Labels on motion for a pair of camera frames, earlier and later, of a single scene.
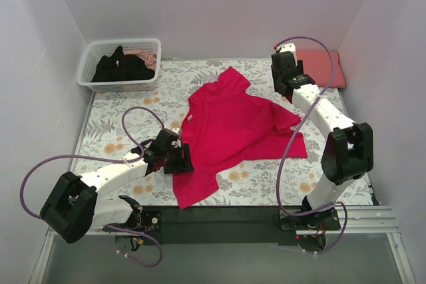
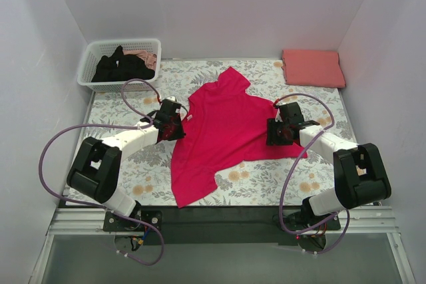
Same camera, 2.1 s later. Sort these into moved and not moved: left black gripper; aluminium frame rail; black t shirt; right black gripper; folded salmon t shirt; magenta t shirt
Moved: left black gripper; right black gripper
Not moved: magenta t shirt; black t shirt; aluminium frame rail; folded salmon t shirt
